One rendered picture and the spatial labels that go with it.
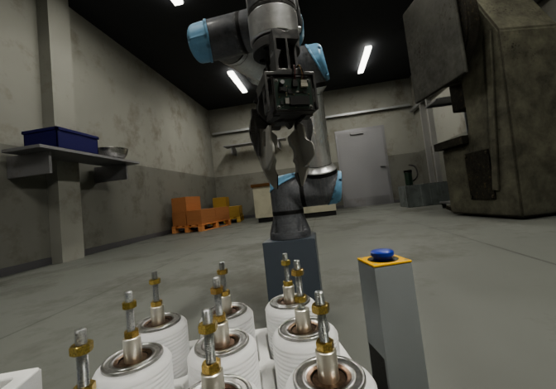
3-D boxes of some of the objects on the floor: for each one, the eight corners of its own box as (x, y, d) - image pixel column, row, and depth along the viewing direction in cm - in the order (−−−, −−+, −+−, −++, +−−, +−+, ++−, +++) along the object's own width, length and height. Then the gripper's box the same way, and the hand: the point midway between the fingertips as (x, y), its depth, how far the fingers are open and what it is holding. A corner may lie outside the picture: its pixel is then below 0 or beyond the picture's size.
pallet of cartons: (219, 221, 804) (217, 198, 809) (251, 218, 791) (248, 194, 796) (202, 226, 687) (199, 199, 692) (238, 222, 674) (236, 194, 679)
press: (626, 212, 246) (567, -93, 265) (470, 226, 264) (426, -61, 283) (516, 205, 385) (483, 6, 403) (419, 215, 402) (391, 23, 421)
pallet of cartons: (196, 228, 663) (194, 198, 668) (232, 223, 648) (230, 194, 653) (168, 234, 547) (165, 199, 551) (212, 230, 532) (208, 194, 536)
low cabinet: (333, 209, 781) (328, 180, 787) (337, 214, 572) (332, 175, 578) (271, 215, 806) (268, 187, 811) (254, 223, 597) (250, 184, 602)
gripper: (243, 24, 37) (261, 189, 35) (323, 28, 39) (341, 180, 38) (237, 58, 45) (250, 192, 44) (302, 59, 48) (317, 185, 46)
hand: (286, 179), depth 44 cm, fingers open, 3 cm apart
